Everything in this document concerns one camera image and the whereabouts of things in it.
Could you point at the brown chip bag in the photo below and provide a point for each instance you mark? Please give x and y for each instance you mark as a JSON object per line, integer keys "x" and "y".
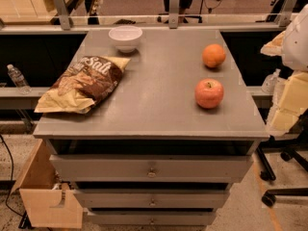
{"x": 83, "y": 85}

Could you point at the clear water bottle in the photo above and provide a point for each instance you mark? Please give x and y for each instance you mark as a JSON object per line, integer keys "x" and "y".
{"x": 18, "y": 79}

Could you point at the grey drawer cabinet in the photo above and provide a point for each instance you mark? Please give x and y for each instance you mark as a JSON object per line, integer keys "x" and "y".
{"x": 149, "y": 154}

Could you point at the black office chair base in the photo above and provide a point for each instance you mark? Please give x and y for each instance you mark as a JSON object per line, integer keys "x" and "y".
{"x": 284, "y": 168}

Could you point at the clear sanitizer bottle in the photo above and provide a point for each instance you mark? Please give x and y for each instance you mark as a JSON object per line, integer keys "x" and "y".
{"x": 270, "y": 81}

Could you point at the metal bracket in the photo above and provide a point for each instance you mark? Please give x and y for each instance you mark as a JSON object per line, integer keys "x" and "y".
{"x": 173, "y": 14}
{"x": 63, "y": 14}
{"x": 284, "y": 16}

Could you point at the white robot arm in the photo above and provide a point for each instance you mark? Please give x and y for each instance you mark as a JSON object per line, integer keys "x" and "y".
{"x": 294, "y": 53}

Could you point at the open wooden drawer box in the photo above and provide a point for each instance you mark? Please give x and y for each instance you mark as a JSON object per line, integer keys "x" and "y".
{"x": 48, "y": 203}

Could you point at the white bowl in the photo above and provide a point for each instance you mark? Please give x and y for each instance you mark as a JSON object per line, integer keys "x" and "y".
{"x": 125, "y": 38}

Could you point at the middle metal bracket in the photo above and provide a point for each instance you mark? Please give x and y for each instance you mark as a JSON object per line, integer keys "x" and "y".
{"x": 173, "y": 14}

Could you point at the red apple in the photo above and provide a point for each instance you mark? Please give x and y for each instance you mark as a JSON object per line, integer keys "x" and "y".
{"x": 208, "y": 93}

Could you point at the right metal bracket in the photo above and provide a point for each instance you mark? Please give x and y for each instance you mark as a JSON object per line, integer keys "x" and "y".
{"x": 284, "y": 16}

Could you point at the left metal bracket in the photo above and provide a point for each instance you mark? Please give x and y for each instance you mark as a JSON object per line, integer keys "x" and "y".
{"x": 63, "y": 14}

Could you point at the orange fruit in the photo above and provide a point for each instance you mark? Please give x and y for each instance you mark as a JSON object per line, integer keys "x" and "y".
{"x": 213, "y": 55}

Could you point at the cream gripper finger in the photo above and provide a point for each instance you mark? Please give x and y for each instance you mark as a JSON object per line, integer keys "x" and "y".
{"x": 274, "y": 47}
{"x": 290, "y": 101}

